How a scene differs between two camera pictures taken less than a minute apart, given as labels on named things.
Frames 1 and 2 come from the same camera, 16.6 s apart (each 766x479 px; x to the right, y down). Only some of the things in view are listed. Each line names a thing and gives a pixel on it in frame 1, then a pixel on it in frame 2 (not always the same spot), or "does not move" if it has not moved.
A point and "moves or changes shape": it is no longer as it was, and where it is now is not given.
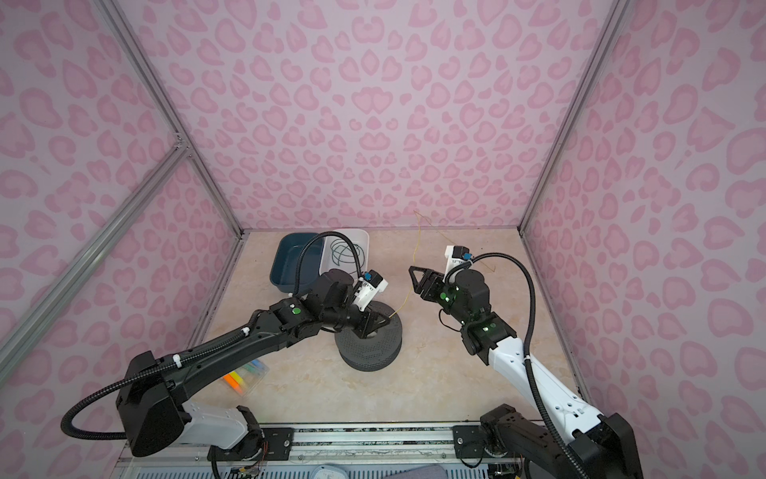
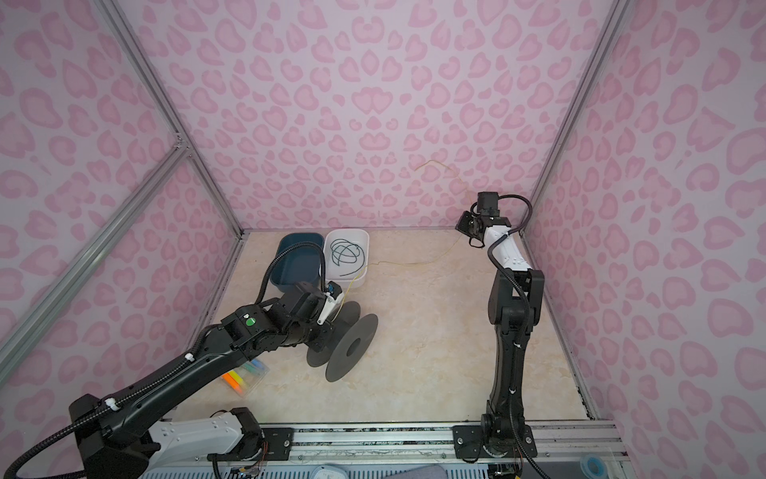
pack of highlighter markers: [245, 378] does not move
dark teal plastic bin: [284, 260] does not move
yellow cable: [447, 238] -> [413, 263]
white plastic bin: [338, 252] does not move
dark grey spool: [376, 350] moves or changes shape
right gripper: [429, 276] -> [464, 227]
